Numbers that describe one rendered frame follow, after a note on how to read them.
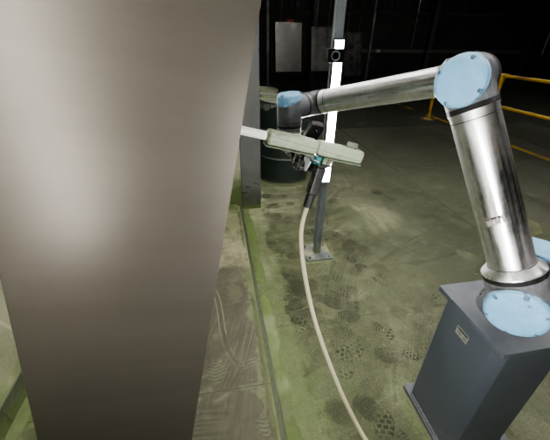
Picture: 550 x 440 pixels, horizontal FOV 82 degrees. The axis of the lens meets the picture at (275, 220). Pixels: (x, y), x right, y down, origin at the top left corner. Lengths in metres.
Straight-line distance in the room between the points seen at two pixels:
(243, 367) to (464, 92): 1.43
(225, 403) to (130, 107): 1.35
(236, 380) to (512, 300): 1.17
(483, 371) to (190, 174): 1.13
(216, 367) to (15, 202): 1.32
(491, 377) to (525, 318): 0.35
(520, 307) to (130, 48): 1.00
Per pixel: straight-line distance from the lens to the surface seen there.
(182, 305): 0.68
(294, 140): 0.91
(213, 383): 1.68
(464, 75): 0.90
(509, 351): 1.23
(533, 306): 1.03
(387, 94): 1.13
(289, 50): 7.62
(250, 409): 1.60
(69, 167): 0.55
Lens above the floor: 1.44
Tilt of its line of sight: 30 degrees down
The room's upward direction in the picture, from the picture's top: 1 degrees clockwise
